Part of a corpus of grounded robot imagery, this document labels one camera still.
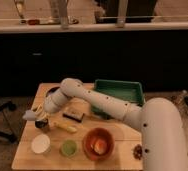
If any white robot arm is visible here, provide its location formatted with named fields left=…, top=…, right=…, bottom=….
left=35, top=78, right=188, bottom=171

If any light blue towel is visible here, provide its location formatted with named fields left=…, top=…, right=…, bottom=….
left=23, top=110, right=37, bottom=121

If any brown sponge block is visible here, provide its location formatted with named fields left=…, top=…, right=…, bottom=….
left=63, top=108, right=84, bottom=123

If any orange fruit in bowl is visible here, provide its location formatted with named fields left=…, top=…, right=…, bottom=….
left=92, top=138, right=107, bottom=155

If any orange bowl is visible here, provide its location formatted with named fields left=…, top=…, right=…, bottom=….
left=82, top=128, right=114, bottom=161

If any metal cup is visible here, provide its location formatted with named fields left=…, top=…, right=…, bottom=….
left=35, top=119, right=50, bottom=133

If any small dark red object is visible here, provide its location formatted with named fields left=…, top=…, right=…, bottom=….
left=133, top=144, right=142, bottom=160

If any green plastic tray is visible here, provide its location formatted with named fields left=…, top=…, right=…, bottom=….
left=90, top=78, right=145, bottom=120

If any black chair base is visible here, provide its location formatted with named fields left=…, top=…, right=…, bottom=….
left=0, top=101, right=18, bottom=144

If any dark bowl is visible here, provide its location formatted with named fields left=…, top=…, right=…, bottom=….
left=46, top=87, right=59, bottom=97

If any green cup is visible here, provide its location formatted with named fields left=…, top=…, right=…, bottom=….
left=60, top=140, right=77, bottom=157

